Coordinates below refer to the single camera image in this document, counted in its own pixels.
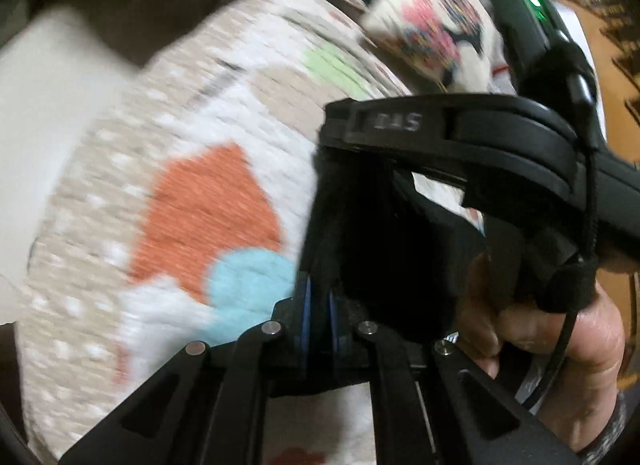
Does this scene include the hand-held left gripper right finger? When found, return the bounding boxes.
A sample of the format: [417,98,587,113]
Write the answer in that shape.
[327,290,583,465]

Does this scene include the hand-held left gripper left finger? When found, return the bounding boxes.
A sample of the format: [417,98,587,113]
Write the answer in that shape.
[60,272,317,465]

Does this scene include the black pants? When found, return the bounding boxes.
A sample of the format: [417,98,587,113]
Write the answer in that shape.
[300,145,488,346]

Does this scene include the person's right forearm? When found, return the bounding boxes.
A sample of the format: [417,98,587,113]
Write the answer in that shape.
[577,390,640,465]

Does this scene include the person's right hand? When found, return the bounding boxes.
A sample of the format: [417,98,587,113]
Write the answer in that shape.
[459,249,626,452]

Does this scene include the floral print pillow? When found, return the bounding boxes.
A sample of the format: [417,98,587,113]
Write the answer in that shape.
[360,0,508,93]

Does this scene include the heart patterned quilt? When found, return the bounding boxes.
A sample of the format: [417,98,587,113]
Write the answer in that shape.
[15,0,501,465]

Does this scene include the beige padded cushion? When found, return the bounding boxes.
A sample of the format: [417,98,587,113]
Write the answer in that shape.
[45,0,351,66]

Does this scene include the black cable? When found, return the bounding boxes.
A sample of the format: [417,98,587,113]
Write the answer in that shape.
[520,312,576,413]

